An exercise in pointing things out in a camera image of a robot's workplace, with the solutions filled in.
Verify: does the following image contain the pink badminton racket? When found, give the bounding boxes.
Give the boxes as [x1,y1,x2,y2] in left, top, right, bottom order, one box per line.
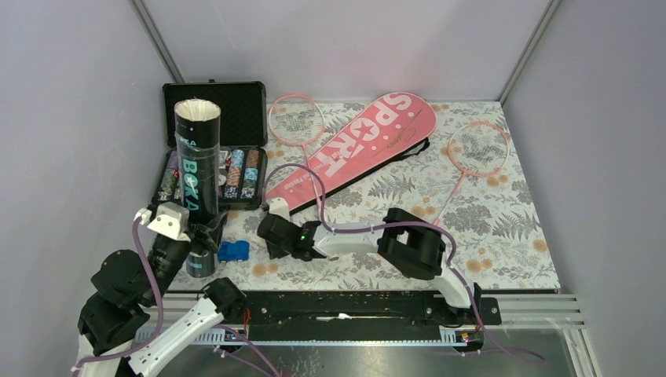
[433,120,510,225]
[267,93,329,209]

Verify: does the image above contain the black shuttlecock tube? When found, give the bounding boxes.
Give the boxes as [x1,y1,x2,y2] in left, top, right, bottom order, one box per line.
[174,98,221,279]

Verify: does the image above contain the shuttlecock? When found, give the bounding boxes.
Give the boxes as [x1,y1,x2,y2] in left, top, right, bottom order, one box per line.
[174,98,221,122]

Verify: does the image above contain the pink racket cover bag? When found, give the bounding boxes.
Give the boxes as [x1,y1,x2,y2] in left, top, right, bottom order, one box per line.
[265,92,437,213]

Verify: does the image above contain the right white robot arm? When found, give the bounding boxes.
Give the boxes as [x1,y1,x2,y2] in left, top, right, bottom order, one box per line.
[257,207,482,324]

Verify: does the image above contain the blue small block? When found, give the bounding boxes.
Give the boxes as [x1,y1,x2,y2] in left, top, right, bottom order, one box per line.
[217,240,250,262]

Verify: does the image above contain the black poker chip case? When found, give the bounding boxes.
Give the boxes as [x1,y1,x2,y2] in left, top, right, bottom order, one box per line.
[149,80,268,210]

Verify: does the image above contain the floral patterned table mat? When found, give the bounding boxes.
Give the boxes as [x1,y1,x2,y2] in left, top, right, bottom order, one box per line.
[171,100,560,292]

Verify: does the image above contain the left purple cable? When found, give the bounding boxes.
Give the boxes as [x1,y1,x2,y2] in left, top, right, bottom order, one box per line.
[72,210,284,377]

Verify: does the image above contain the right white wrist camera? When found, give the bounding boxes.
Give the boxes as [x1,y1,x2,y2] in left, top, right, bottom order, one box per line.
[266,197,291,222]

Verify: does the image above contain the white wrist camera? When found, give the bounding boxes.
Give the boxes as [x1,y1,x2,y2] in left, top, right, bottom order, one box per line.
[266,197,291,222]
[134,202,192,242]

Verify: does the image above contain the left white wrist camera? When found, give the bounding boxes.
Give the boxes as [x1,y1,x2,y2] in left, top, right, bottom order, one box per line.
[134,202,192,242]

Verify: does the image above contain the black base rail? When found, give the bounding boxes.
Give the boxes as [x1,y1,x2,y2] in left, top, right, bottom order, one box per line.
[205,288,503,342]

